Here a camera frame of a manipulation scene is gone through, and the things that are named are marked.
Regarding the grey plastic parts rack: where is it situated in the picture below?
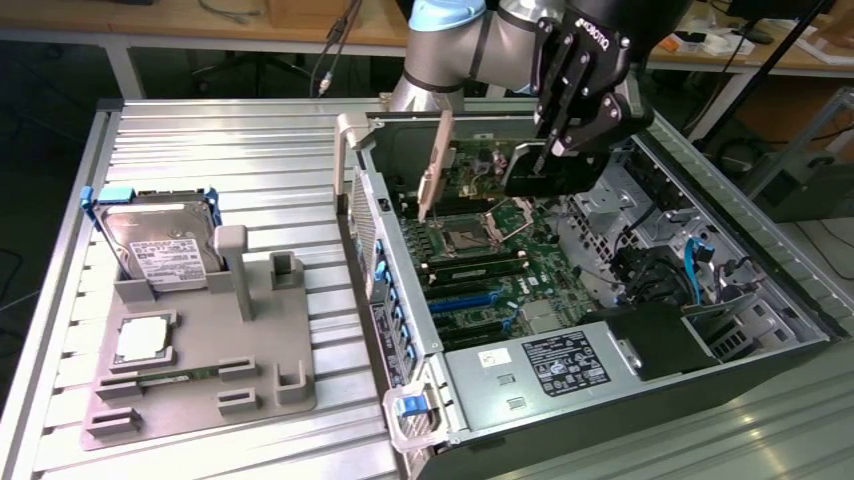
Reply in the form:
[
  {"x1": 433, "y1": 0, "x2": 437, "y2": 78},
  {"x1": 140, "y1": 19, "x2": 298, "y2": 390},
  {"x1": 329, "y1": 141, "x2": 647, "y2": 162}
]
[{"x1": 78, "y1": 224, "x2": 318, "y2": 451}]

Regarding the green RAM stick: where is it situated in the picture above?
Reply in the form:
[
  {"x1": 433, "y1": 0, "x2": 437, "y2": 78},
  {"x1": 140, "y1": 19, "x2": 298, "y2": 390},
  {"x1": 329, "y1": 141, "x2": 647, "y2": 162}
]
[{"x1": 136, "y1": 366, "x2": 222, "y2": 387}]

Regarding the silver chipset heat sink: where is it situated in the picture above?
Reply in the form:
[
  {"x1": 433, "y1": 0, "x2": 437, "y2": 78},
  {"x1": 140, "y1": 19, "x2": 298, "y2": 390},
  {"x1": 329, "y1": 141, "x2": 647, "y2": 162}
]
[{"x1": 517, "y1": 301, "x2": 569, "y2": 335}]

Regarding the white plastic part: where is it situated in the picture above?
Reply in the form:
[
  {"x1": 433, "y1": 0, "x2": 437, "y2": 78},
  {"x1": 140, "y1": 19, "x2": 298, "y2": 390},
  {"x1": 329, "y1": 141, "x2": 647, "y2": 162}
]
[{"x1": 665, "y1": 28, "x2": 756, "y2": 56}]

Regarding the grey disk bay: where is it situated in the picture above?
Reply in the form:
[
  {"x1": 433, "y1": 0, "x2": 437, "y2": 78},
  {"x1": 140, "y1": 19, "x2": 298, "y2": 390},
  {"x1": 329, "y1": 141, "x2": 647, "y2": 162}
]
[{"x1": 679, "y1": 294, "x2": 808, "y2": 365}]

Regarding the green motherboard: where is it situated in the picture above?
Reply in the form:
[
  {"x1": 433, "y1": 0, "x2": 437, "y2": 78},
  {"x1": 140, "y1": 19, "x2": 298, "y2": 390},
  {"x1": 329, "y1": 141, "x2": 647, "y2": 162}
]
[{"x1": 392, "y1": 192, "x2": 588, "y2": 351}]

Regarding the dark grey box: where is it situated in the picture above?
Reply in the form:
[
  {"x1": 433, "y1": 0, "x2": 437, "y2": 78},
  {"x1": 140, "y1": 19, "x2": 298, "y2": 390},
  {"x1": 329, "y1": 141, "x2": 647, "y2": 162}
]
[{"x1": 759, "y1": 154, "x2": 854, "y2": 224}]

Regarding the perforated metal drive cage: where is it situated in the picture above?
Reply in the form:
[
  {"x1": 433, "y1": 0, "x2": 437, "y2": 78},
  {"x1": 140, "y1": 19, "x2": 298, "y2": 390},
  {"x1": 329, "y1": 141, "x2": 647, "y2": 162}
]
[{"x1": 556, "y1": 144, "x2": 668, "y2": 251}]

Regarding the grey power supply unit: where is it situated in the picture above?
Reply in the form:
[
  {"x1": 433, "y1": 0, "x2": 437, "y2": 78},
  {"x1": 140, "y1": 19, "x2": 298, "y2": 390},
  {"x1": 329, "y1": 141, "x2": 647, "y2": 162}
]
[{"x1": 439, "y1": 319, "x2": 645, "y2": 432}]

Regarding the grey case handle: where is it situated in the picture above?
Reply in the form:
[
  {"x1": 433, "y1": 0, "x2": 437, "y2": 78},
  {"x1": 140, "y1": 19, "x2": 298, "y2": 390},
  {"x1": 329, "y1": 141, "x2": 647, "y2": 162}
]
[{"x1": 383, "y1": 383, "x2": 447, "y2": 454}]

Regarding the black power wire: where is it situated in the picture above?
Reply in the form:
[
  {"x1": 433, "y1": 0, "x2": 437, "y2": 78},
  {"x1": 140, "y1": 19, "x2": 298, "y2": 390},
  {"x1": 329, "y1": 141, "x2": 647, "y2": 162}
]
[{"x1": 609, "y1": 244, "x2": 695, "y2": 309}]

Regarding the blue case latch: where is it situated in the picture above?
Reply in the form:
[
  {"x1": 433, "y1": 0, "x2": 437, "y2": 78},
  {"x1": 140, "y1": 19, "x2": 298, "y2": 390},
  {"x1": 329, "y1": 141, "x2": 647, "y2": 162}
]
[{"x1": 392, "y1": 394, "x2": 428, "y2": 417}]

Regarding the blue data wire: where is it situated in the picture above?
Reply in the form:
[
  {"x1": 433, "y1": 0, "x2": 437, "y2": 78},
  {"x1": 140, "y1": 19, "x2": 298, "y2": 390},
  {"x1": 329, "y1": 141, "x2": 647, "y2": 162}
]
[{"x1": 677, "y1": 236, "x2": 716, "y2": 307}]

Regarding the black expansion slot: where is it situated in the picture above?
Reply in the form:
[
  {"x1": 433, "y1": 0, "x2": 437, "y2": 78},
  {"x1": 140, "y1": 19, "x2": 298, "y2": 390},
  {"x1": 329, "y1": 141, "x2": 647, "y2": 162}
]
[
  {"x1": 435, "y1": 318, "x2": 507, "y2": 337},
  {"x1": 439, "y1": 331, "x2": 509, "y2": 352}
]

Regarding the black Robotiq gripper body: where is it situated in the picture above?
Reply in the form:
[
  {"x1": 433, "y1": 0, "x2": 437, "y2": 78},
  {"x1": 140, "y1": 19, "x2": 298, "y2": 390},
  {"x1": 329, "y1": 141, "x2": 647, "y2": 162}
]
[{"x1": 555, "y1": 0, "x2": 696, "y2": 95}]

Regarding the blue disk carrier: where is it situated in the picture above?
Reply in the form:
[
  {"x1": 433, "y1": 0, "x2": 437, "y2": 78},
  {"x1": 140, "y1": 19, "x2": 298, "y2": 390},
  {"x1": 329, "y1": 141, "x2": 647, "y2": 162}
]
[{"x1": 77, "y1": 185, "x2": 225, "y2": 281}]

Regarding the black tripod stand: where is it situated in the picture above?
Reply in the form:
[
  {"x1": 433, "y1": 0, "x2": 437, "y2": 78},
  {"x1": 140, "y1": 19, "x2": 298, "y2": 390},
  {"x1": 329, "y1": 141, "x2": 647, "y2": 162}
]
[{"x1": 192, "y1": 48, "x2": 314, "y2": 97}]

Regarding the blue expansion slot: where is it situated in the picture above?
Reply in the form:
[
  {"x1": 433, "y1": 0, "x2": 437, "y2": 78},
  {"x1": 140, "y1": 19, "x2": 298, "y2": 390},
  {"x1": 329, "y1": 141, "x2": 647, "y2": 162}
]
[{"x1": 425, "y1": 291, "x2": 500, "y2": 315}]

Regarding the silver CPU chip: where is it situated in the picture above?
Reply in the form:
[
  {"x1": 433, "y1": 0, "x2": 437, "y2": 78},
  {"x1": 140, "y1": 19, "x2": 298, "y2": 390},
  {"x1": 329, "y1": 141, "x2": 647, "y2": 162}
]
[{"x1": 116, "y1": 316, "x2": 173, "y2": 362}]

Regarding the black tripod pole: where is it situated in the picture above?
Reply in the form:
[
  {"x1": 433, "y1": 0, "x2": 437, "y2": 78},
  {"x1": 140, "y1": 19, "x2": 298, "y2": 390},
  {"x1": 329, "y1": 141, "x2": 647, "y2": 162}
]
[{"x1": 685, "y1": 0, "x2": 843, "y2": 144}]

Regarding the thin cable with plug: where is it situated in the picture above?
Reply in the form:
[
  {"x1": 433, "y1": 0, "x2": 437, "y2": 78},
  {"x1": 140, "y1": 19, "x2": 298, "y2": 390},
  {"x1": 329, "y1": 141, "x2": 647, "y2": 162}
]
[{"x1": 310, "y1": 0, "x2": 365, "y2": 99}]

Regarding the open grey PC case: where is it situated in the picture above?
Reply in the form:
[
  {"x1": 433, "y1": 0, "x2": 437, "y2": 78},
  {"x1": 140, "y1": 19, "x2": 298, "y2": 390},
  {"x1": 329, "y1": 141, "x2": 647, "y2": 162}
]
[{"x1": 330, "y1": 102, "x2": 843, "y2": 480}]

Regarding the wooden desk white frame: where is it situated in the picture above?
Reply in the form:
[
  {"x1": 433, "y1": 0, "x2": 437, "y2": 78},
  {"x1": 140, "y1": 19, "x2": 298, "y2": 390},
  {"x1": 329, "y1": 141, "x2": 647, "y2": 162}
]
[
  {"x1": 643, "y1": 0, "x2": 854, "y2": 144},
  {"x1": 0, "y1": 0, "x2": 412, "y2": 101}
]

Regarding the black monitor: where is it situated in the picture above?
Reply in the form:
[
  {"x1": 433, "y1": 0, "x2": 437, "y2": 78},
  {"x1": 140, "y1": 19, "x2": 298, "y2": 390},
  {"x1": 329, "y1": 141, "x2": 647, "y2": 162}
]
[{"x1": 723, "y1": 0, "x2": 839, "y2": 22}]

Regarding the black graphics card metal bracket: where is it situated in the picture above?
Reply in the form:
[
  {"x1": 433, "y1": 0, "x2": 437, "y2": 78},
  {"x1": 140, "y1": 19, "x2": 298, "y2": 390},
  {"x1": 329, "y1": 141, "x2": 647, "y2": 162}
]
[{"x1": 415, "y1": 108, "x2": 612, "y2": 222}]

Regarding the brown cardboard box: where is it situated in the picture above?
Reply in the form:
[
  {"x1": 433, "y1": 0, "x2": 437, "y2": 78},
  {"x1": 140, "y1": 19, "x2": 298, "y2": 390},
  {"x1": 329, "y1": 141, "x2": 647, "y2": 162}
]
[{"x1": 816, "y1": 0, "x2": 854, "y2": 64}]

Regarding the metal socket cover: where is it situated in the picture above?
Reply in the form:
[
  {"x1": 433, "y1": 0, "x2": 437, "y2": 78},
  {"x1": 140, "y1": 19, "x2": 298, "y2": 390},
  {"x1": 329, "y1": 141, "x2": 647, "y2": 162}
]
[{"x1": 481, "y1": 196, "x2": 540, "y2": 242}]

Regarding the silver hard disk white label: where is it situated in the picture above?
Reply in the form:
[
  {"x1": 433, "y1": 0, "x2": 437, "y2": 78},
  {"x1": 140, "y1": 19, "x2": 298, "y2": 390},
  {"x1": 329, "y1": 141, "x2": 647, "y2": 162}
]
[{"x1": 98, "y1": 202, "x2": 225, "y2": 294}]

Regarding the CPU socket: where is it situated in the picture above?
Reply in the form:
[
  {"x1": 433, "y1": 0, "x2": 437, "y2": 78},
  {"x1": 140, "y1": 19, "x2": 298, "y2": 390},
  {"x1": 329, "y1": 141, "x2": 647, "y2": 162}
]
[{"x1": 432, "y1": 214, "x2": 499, "y2": 259}]

